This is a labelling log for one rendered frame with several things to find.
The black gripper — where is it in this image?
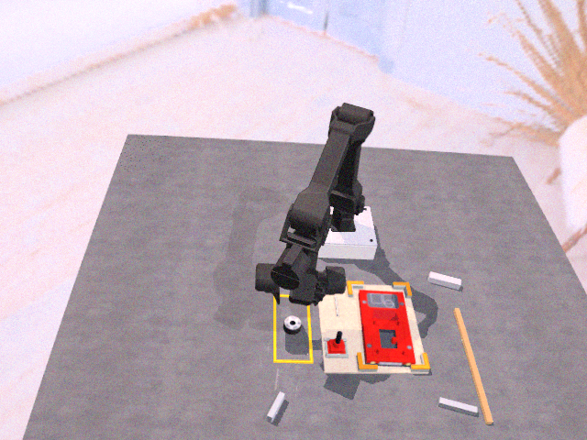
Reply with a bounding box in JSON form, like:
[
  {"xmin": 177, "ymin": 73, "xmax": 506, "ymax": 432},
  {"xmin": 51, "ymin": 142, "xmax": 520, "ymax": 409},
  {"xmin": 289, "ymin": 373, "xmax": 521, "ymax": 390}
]
[{"xmin": 255, "ymin": 259, "xmax": 347, "ymax": 305}]

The black wheel with white rim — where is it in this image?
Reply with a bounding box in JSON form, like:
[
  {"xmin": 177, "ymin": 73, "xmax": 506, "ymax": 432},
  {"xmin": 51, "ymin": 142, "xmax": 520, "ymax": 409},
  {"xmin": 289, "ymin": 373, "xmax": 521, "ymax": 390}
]
[{"xmin": 283, "ymin": 316, "xmax": 302, "ymax": 335}]

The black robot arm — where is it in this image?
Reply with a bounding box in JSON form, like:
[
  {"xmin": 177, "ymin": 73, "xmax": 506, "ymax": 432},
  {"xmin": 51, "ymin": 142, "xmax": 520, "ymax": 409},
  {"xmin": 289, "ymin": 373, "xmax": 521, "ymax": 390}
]
[{"xmin": 271, "ymin": 103, "xmax": 375, "ymax": 306}]

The orange long thin rod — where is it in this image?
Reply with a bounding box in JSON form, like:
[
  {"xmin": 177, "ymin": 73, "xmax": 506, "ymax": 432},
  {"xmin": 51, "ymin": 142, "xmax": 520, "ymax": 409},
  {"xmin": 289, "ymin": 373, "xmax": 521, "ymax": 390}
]
[{"xmin": 453, "ymin": 308, "xmax": 493, "ymax": 424}]

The grey rectangular bar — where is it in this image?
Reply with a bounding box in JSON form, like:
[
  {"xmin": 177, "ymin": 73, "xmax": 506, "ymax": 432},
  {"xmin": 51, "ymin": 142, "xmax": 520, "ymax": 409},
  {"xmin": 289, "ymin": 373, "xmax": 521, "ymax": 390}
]
[{"xmin": 437, "ymin": 397, "xmax": 478, "ymax": 415}]

